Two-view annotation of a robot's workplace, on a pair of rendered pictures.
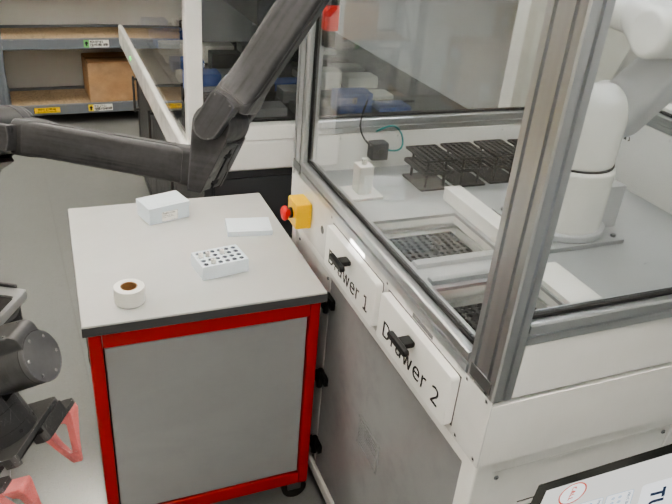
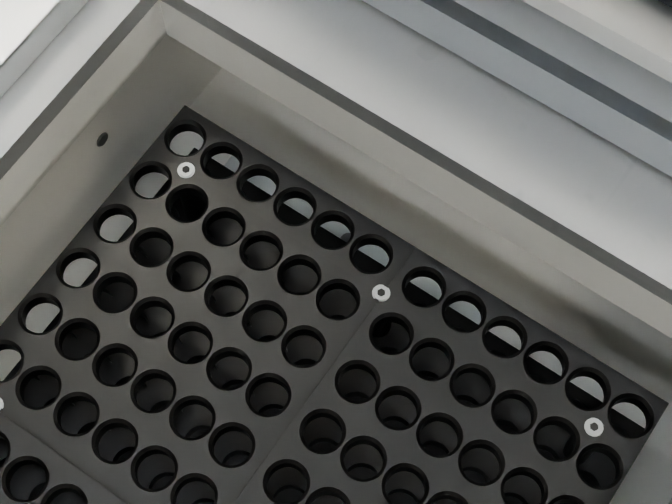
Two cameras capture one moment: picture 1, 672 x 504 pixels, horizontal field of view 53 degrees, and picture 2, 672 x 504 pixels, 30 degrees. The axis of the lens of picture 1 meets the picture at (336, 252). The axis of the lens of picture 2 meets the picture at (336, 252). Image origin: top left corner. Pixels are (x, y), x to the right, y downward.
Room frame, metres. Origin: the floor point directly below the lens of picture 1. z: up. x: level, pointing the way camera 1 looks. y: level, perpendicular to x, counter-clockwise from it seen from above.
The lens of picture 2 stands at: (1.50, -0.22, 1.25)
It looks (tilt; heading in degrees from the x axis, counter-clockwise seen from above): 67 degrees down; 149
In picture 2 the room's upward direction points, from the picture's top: straight up
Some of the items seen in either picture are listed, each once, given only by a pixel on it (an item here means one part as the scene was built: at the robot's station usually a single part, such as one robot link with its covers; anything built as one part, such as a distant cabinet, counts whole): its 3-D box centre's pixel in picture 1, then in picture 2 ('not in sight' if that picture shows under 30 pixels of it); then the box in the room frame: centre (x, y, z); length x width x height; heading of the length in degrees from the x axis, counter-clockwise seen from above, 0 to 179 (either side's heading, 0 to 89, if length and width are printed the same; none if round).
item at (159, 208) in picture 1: (163, 207); not in sight; (1.77, 0.51, 0.79); 0.13 x 0.09 x 0.05; 131
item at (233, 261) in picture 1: (219, 261); not in sight; (1.50, 0.30, 0.78); 0.12 x 0.08 x 0.04; 123
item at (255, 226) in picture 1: (248, 226); not in sight; (1.74, 0.26, 0.77); 0.13 x 0.09 x 0.02; 106
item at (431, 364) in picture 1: (413, 353); not in sight; (1.06, -0.17, 0.87); 0.29 x 0.02 x 0.11; 24
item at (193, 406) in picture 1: (190, 358); not in sight; (1.60, 0.40, 0.38); 0.62 x 0.58 x 0.76; 24
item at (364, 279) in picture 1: (351, 272); not in sight; (1.35, -0.04, 0.87); 0.29 x 0.02 x 0.11; 24
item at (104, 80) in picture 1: (114, 76); not in sight; (4.89, 1.73, 0.28); 0.41 x 0.32 x 0.28; 117
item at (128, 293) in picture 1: (129, 293); not in sight; (1.32, 0.47, 0.78); 0.07 x 0.07 x 0.04
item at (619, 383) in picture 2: not in sight; (397, 273); (1.39, -0.13, 0.90); 0.18 x 0.02 x 0.01; 24
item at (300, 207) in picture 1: (298, 211); not in sight; (1.64, 0.11, 0.88); 0.07 x 0.05 x 0.07; 24
